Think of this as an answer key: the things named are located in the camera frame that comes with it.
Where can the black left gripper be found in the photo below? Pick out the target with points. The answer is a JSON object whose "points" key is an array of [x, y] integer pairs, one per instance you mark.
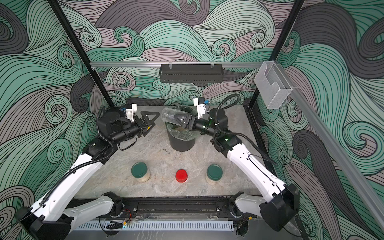
{"points": [[144, 124]]}

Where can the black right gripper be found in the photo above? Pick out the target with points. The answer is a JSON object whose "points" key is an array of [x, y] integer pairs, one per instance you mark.
{"points": [[193, 122]]}

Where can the clear oatmeal jar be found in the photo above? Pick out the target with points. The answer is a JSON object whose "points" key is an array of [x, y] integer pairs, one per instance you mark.
{"points": [[175, 116]]}

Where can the red jar lid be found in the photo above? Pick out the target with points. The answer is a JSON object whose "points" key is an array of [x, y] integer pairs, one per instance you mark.
{"points": [[181, 176]]}

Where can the green-lidded oatmeal jar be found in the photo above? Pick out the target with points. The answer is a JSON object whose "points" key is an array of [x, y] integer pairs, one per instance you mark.
{"points": [[214, 174], [140, 172]]}

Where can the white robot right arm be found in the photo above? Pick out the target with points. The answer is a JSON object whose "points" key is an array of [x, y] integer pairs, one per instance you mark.
{"points": [[279, 202]]}

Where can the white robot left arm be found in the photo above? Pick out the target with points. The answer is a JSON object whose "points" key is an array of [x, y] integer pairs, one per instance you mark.
{"points": [[50, 218]]}

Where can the clear plastic bin liner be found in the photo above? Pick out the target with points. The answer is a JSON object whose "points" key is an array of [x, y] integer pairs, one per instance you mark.
{"points": [[186, 109]]}

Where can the black trash bin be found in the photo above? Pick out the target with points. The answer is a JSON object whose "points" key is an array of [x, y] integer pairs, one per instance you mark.
{"points": [[181, 141]]}

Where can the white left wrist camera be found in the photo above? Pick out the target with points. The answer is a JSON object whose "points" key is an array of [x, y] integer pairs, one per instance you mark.
{"points": [[130, 112]]}

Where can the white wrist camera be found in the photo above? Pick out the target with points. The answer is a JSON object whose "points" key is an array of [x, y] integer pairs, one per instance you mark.
{"points": [[202, 106], [130, 112]]}

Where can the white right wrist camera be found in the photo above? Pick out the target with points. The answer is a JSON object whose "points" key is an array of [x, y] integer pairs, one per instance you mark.
{"points": [[202, 106]]}

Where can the black wall-mounted tray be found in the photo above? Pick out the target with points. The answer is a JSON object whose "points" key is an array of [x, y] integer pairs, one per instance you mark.
{"points": [[191, 74]]}

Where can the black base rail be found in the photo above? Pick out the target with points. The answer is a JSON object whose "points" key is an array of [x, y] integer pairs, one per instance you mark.
{"points": [[217, 206]]}

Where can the clear acrylic wall holder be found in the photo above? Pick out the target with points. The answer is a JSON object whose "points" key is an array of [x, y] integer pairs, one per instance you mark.
{"points": [[273, 84]]}

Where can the white slotted cable duct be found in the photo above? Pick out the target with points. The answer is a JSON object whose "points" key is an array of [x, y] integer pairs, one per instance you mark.
{"points": [[182, 225]]}

